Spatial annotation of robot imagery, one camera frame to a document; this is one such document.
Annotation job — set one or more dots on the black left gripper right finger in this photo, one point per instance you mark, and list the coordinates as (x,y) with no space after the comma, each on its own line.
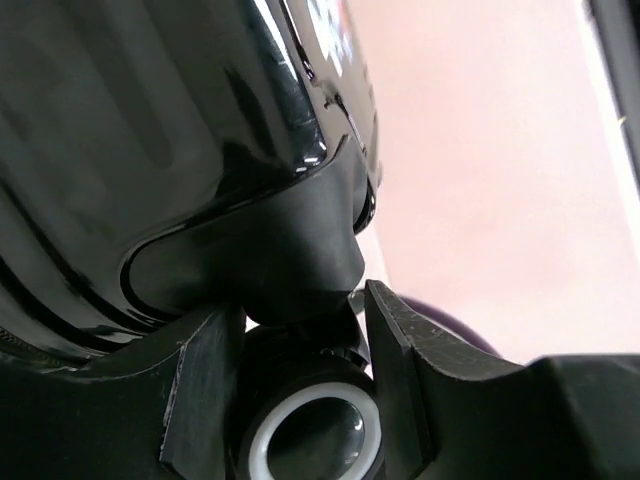
(452,411)

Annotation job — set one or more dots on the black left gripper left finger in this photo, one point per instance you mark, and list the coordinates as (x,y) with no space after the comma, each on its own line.
(154,410)

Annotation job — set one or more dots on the black suitcase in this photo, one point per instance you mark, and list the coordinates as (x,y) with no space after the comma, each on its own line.
(162,157)

